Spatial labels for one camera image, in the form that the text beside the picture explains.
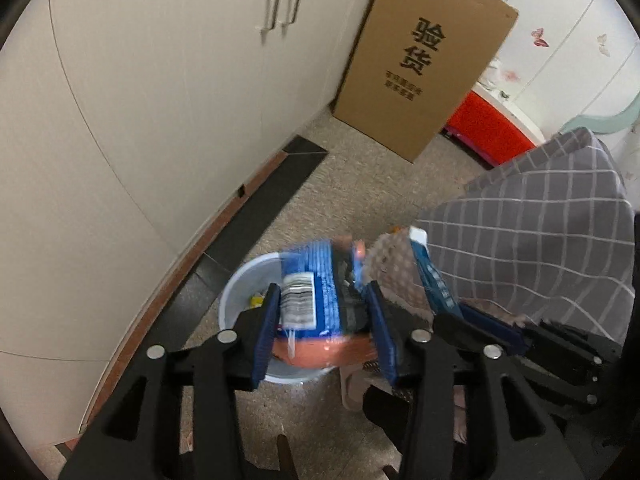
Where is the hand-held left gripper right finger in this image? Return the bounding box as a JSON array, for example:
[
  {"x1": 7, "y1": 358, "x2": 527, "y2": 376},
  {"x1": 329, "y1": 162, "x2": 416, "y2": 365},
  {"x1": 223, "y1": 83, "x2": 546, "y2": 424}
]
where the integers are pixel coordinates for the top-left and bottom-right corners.
[{"x1": 366, "y1": 281, "x2": 584, "y2": 480}]

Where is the red storage box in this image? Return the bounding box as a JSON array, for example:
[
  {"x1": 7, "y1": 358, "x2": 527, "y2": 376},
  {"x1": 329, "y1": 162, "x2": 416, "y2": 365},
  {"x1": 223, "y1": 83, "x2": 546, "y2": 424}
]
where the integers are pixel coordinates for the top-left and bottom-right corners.
[{"x1": 444, "y1": 91, "x2": 537, "y2": 169}]

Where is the metal cabinet handle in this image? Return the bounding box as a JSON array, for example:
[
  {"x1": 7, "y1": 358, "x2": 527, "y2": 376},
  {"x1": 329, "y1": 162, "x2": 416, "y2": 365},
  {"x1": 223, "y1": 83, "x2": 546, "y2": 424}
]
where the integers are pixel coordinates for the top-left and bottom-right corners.
[
  {"x1": 259, "y1": 0, "x2": 281, "y2": 37},
  {"x1": 280, "y1": 0, "x2": 302, "y2": 29}
]

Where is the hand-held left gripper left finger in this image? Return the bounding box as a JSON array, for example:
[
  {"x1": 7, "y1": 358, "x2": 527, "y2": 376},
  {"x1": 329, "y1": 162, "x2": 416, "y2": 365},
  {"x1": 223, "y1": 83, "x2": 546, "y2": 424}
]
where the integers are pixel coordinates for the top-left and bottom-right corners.
[{"x1": 60, "y1": 283, "x2": 282, "y2": 480}]

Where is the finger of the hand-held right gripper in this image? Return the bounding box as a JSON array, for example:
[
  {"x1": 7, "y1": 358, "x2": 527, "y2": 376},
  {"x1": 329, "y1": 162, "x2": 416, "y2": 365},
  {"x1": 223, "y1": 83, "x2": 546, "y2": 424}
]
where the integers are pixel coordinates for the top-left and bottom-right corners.
[
  {"x1": 525, "y1": 319, "x2": 625, "y2": 362},
  {"x1": 434, "y1": 304, "x2": 603, "y2": 412}
]

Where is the brown cardboard box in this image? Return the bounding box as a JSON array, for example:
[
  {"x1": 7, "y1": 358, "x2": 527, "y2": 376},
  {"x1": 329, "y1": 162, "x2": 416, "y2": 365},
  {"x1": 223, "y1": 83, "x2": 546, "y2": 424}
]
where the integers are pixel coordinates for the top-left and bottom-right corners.
[{"x1": 332, "y1": 0, "x2": 520, "y2": 164}]

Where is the blue orange barcode wrapper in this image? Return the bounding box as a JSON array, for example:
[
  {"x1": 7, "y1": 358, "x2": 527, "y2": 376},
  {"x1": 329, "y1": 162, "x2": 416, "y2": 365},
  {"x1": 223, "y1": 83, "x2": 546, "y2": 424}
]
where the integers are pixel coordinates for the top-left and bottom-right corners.
[{"x1": 270, "y1": 237, "x2": 377, "y2": 372}]

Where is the blue white packet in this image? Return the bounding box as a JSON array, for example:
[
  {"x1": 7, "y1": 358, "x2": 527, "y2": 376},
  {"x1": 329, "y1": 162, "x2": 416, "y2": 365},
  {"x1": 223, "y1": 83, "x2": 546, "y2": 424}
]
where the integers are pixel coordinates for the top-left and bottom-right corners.
[{"x1": 409, "y1": 226, "x2": 464, "y2": 318}]

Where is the white wardrobe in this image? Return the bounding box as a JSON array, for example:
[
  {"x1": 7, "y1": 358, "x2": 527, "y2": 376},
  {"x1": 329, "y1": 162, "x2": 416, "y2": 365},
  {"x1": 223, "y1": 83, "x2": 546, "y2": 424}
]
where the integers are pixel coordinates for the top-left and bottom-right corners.
[{"x1": 435, "y1": 0, "x2": 640, "y2": 133}]

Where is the teal bed frame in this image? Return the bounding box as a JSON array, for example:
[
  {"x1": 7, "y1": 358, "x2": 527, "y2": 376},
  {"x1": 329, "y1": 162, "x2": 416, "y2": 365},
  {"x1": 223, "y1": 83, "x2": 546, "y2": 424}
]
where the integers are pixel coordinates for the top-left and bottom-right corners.
[{"x1": 559, "y1": 94, "x2": 640, "y2": 137}]

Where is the pink slipper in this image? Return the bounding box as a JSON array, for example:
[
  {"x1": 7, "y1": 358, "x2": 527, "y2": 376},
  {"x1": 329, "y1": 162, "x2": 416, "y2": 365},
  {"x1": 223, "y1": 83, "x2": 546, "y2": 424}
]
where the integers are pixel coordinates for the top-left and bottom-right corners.
[{"x1": 339, "y1": 364, "x2": 403, "y2": 414}]

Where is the white plastic bucket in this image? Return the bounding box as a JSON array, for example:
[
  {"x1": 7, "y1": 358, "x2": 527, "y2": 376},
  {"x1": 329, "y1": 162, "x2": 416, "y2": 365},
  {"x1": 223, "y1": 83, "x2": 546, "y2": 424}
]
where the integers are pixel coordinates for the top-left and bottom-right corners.
[{"x1": 218, "y1": 252, "x2": 333, "y2": 386}]

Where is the grey checked bed sheet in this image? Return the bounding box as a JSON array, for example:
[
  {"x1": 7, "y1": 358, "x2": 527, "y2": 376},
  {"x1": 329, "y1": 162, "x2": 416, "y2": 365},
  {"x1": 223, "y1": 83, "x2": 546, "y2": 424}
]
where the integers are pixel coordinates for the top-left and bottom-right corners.
[{"x1": 416, "y1": 127, "x2": 637, "y2": 347}]

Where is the cream floor cabinet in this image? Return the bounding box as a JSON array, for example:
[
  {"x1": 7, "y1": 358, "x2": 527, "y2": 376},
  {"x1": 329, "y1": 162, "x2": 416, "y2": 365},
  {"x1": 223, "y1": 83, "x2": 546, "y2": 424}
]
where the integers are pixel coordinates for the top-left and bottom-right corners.
[{"x1": 0, "y1": 0, "x2": 391, "y2": 453}]

